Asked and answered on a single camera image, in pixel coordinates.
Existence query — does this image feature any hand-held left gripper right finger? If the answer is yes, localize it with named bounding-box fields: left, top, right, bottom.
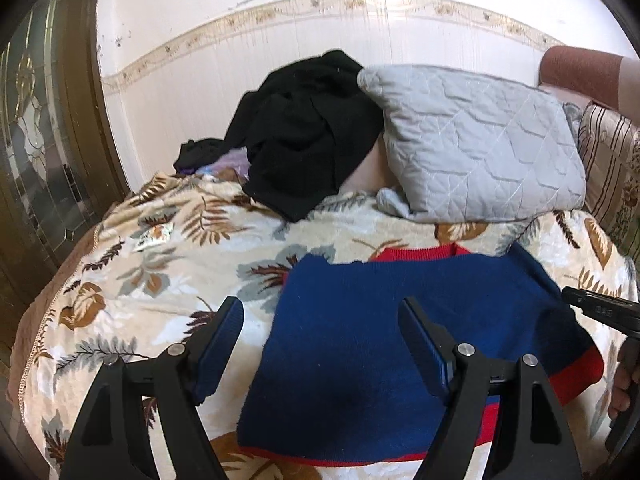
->
left=397, top=296, right=583, bottom=480

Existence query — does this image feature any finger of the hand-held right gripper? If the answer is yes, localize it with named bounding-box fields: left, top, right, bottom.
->
left=561, top=286, right=640, bottom=333

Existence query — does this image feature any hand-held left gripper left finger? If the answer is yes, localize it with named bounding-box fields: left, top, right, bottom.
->
left=59, top=296, right=245, bottom=480

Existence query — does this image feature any red and blue sweater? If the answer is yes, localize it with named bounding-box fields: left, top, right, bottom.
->
left=236, top=242, right=604, bottom=467

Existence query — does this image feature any person's right hand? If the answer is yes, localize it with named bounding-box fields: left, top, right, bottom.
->
left=607, top=337, right=640, bottom=423

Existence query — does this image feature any leaf print blanket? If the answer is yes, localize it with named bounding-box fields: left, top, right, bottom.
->
left=17, top=172, right=640, bottom=480

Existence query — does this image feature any small white packet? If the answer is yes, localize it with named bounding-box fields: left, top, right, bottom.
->
left=132, top=224, right=174, bottom=252

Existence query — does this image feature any striped brown cushion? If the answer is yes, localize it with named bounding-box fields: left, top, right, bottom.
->
left=577, top=102, right=640, bottom=256

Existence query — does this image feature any purple cloth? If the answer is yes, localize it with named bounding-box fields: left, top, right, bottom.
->
left=182, top=152, right=251, bottom=181

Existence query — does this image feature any brown bed sheet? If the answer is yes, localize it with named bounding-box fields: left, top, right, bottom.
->
left=6, top=225, right=101, bottom=411

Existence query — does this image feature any small black cloth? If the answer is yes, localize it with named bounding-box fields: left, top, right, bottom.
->
left=173, top=137, right=231, bottom=173

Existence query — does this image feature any grey quilted pillow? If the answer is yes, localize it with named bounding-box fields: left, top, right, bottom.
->
left=356, top=64, right=587, bottom=223

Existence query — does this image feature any black garment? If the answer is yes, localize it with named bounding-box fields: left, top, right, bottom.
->
left=225, top=50, right=383, bottom=223

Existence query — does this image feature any brown and beige bolster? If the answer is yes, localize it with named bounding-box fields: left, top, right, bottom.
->
left=539, top=45, right=640, bottom=123

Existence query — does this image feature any wooden door with glass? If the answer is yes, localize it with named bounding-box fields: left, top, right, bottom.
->
left=0, top=0, right=132, bottom=480

